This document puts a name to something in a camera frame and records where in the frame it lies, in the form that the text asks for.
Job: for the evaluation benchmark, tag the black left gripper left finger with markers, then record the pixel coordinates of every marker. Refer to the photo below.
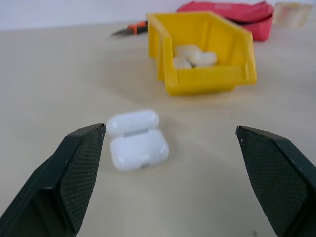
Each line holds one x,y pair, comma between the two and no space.
61,177

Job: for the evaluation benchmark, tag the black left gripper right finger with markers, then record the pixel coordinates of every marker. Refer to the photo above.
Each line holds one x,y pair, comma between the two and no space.
276,177

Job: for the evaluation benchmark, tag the white earbud cases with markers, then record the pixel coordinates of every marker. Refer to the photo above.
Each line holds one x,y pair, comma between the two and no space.
203,58
138,150

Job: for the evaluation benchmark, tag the yellow plastic bin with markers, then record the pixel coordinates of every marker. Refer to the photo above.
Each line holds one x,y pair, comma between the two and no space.
197,79

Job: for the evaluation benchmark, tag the pink fabric zip pouch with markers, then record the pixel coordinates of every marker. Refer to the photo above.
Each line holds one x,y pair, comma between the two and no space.
256,29

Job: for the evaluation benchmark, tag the clear adhesive tape roll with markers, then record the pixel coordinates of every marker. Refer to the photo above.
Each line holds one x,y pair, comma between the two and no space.
291,13

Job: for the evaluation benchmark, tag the orange and black pliers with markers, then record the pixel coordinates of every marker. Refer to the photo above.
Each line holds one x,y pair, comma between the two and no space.
138,27

